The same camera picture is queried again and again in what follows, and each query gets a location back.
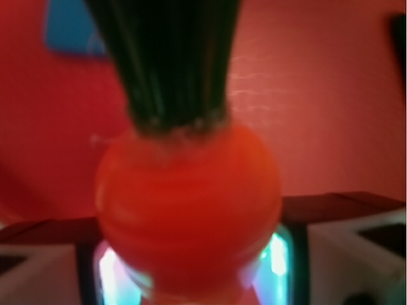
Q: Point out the red plastic tray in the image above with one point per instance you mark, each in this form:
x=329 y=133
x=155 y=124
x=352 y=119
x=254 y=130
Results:
x=319 y=81

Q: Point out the orange toy carrot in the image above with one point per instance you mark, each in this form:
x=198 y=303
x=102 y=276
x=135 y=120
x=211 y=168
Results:
x=188 y=198

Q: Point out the dark green oval stone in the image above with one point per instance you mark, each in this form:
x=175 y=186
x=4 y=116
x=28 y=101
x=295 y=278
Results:
x=398 y=36

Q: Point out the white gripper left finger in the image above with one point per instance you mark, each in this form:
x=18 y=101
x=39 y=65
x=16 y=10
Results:
x=48 y=262

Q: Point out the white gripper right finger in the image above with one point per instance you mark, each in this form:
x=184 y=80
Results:
x=346 y=248

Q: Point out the blue rectangular block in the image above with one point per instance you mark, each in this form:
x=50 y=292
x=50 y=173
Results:
x=70 y=29

